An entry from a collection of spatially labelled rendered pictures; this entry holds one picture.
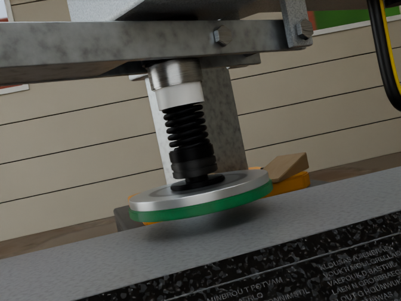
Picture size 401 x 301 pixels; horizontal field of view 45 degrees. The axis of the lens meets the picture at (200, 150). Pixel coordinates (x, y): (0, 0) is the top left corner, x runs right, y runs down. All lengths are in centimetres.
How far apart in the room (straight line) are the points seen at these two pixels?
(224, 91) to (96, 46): 92
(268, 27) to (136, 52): 25
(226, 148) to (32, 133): 542
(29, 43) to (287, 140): 645
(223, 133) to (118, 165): 521
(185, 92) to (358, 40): 680
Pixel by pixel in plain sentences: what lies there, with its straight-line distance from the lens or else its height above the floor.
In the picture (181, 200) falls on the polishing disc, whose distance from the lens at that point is 63.
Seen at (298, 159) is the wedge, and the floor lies 82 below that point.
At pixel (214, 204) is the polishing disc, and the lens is 63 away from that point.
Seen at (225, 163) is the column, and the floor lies 84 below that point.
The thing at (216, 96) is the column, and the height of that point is 105.
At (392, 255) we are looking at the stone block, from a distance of 58.
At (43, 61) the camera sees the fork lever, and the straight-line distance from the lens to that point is 58.
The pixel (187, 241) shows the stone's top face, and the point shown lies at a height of 83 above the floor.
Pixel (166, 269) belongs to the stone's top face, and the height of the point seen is 83.
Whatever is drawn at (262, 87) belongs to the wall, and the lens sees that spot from 687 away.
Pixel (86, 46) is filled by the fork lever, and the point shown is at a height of 109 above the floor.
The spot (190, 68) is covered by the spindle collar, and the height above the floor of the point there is 106.
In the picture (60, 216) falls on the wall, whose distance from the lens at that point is 677.
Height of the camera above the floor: 97
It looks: 3 degrees down
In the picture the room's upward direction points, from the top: 12 degrees counter-clockwise
